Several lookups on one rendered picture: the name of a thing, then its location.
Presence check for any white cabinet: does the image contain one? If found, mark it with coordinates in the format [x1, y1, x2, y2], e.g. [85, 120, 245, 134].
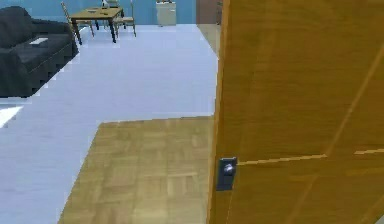
[155, 1, 177, 27]

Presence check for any dark brown room door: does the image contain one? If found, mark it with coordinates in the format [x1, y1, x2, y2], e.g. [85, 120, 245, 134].
[195, 0, 224, 26]

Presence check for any brown wooden room door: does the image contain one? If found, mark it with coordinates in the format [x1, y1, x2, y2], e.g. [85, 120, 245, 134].
[205, 0, 384, 224]

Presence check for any light wooden chair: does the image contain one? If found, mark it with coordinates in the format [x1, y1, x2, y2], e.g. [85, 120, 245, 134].
[60, 1, 96, 38]
[112, 0, 137, 38]

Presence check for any wooden table with black legs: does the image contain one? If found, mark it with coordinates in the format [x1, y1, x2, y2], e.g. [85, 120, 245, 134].
[69, 6, 126, 46]

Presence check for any white flat object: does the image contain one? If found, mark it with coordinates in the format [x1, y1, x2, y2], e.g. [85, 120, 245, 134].
[29, 37, 50, 46]

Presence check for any dark grey sofa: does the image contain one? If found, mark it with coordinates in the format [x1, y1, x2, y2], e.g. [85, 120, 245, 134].
[0, 5, 80, 99]

